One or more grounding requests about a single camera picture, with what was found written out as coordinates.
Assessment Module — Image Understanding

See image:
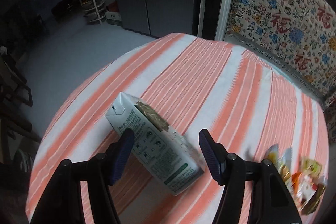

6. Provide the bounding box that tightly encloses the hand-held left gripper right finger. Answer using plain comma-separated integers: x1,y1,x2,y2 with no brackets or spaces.
199,129,302,224

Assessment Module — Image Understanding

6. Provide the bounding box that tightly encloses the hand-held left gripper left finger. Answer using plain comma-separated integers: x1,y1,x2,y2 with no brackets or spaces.
30,129,135,224

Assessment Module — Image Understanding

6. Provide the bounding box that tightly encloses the white green milk carton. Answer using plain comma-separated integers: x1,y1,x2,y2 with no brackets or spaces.
105,92,205,196

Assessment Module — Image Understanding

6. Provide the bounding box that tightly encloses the orange white snack wrapper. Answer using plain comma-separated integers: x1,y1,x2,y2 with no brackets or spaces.
266,144,279,165

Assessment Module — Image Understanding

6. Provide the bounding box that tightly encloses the green yellow snack wrapper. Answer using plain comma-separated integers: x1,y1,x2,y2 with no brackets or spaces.
280,148,293,185

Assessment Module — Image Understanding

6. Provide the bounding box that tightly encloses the gold dark wrapper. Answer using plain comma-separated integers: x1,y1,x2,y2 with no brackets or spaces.
301,175,328,215

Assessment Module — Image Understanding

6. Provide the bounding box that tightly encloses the orange white striped tablecloth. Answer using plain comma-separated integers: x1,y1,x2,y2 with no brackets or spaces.
25,32,328,224

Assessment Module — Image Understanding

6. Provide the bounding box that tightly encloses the green white cardboard box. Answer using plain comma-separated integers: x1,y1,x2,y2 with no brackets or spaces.
106,10,123,25

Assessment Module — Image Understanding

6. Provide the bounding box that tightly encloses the large printed fringed cloth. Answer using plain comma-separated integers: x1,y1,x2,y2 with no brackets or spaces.
226,0,336,104

